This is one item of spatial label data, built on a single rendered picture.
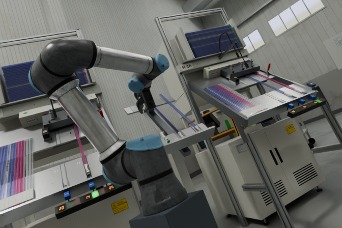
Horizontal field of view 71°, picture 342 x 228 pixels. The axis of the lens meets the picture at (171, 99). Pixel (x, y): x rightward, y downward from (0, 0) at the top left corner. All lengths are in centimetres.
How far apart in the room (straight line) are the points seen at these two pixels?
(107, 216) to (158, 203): 85
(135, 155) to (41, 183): 69
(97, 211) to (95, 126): 80
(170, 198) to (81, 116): 39
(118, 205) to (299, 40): 861
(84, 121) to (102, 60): 21
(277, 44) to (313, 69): 150
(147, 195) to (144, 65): 48
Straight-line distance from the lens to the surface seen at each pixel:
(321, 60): 926
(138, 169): 78
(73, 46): 81
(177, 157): 143
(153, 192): 76
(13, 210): 130
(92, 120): 86
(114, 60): 87
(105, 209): 157
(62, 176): 134
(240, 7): 1044
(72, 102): 87
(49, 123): 166
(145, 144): 76
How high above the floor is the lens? 68
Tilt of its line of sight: 13 degrees up
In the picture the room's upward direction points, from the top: 22 degrees counter-clockwise
